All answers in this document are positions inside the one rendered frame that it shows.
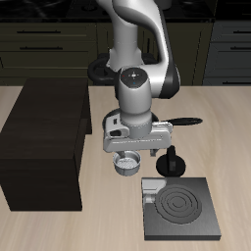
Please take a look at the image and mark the dark wooden cabinet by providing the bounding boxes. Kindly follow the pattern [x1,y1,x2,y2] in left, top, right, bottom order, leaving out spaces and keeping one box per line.
[0,76,93,213]

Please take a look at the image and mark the dark grey stove plate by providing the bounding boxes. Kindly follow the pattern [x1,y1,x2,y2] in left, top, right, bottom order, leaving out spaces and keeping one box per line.
[140,176,223,242]

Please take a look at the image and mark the black kitchen countertop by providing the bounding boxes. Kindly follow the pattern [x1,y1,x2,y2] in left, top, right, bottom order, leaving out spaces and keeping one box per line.
[0,0,251,24]

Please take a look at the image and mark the round black stove knob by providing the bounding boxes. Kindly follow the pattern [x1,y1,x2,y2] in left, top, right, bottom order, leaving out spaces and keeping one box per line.
[155,145,187,178]

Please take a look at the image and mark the dark kitchen cupboards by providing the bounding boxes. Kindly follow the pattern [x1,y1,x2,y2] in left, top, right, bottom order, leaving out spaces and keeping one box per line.
[0,20,214,87]

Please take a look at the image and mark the black frying pan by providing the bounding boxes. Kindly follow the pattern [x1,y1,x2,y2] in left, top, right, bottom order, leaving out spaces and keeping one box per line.
[101,108,204,132]

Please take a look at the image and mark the grey fluted ramekin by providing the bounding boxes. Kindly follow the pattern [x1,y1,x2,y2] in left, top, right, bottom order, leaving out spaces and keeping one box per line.
[112,150,142,177]

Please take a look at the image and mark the grey kitchen cupboard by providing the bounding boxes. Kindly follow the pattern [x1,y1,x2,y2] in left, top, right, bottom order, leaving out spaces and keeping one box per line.
[201,20,251,87]

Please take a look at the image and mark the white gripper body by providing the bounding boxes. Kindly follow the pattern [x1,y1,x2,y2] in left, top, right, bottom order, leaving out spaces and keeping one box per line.
[102,121,174,154]

